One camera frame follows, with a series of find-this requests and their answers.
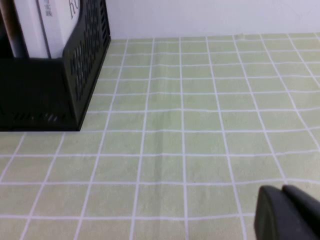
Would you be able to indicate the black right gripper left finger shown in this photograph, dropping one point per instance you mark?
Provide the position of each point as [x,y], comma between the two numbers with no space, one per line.
[275,220]

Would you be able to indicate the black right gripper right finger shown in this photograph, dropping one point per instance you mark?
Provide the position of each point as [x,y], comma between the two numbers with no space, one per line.
[307,212]

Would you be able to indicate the white orange ROS book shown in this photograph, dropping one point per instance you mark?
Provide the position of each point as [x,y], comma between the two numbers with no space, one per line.
[60,25]

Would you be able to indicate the black perforated book holder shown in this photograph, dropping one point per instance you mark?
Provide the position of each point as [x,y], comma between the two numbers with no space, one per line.
[37,95]

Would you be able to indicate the large white navy cover book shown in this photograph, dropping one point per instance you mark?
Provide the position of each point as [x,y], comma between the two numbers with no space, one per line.
[30,25]

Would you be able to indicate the green checked tablecloth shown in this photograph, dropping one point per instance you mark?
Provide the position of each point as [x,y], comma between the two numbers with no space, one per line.
[175,125]

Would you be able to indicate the grey photo cover magazine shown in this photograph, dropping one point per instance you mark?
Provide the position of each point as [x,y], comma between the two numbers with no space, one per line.
[13,32]

